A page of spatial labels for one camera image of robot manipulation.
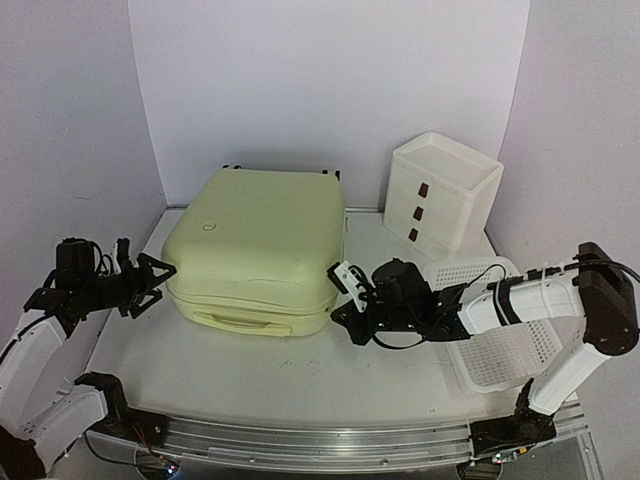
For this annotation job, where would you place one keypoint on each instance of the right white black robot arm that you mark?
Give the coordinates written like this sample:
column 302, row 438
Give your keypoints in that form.
column 593, row 288

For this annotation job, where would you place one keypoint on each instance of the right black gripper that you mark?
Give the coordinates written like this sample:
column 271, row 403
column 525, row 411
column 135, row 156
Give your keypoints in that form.
column 370, row 315

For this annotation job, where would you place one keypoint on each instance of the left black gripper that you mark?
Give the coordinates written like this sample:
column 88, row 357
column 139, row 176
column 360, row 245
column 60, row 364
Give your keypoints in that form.
column 131, row 285

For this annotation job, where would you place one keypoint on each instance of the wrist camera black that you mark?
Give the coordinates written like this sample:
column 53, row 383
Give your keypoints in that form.
column 393, row 283
column 78, row 258

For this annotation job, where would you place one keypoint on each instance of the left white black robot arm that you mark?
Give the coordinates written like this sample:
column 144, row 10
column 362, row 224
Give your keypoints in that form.
column 29, row 448

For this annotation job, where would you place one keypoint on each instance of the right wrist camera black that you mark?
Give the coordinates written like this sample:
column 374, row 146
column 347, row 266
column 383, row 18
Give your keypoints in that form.
column 393, row 283

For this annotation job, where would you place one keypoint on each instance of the pale green hard-shell suitcase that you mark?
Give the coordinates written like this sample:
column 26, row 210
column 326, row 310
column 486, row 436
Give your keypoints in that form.
column 252, row 252

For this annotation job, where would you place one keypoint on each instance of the white three-drawer storage cabinet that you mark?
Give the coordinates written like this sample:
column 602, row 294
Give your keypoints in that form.
column 440, row 194

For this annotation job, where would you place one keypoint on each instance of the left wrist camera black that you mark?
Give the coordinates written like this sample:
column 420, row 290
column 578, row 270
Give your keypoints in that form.
column 78, row 258

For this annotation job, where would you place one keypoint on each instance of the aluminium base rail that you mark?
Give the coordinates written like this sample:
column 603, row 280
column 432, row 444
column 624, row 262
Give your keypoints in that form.
column 189, row 448

